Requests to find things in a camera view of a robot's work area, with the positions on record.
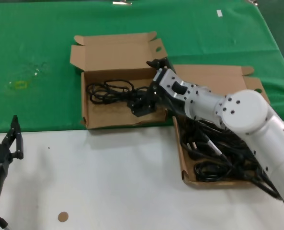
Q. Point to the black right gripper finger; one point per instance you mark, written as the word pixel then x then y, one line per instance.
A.
pixel 159 63
pixel 141 107

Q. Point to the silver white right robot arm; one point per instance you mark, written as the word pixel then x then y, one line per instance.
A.
pixel 247 110

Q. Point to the green tablecloth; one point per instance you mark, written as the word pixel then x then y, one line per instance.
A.
pixel 36 36

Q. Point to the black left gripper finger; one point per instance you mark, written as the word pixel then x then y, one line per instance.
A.
pixel 14 139

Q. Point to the round cardboard disc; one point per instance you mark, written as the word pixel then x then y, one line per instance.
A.
pixel 62 216

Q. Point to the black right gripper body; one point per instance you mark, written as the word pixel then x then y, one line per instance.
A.
pixel 156 98

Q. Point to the cardboard box with round hole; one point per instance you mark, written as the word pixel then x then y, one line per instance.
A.
pixel 216 76

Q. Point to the cardboard box with oval hole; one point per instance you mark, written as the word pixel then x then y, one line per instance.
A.
pixel 113 55

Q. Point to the small white label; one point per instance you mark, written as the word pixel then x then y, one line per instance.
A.
pixel 219 13

